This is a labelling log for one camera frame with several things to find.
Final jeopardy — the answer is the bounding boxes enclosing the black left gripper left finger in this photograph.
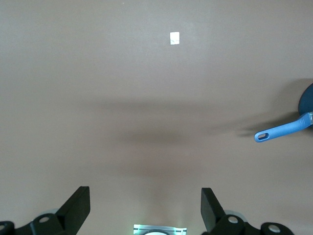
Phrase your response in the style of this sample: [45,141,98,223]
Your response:
[0,186,91,235]

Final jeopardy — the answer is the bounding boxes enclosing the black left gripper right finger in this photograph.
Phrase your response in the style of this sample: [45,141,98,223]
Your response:
[201,188,294,235]

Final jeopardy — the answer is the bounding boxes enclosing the brown table cover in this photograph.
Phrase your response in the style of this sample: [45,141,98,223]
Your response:
[0,0,313,235]

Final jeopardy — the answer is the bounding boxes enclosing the small tape piece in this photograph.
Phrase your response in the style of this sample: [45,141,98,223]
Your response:
[170,31,180,46]

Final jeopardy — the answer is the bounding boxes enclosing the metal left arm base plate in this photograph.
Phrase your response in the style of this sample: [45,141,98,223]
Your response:
[133,224,188,235]

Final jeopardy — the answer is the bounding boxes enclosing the black pot with blue handle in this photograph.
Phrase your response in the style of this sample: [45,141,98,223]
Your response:
[254,82,313,143]

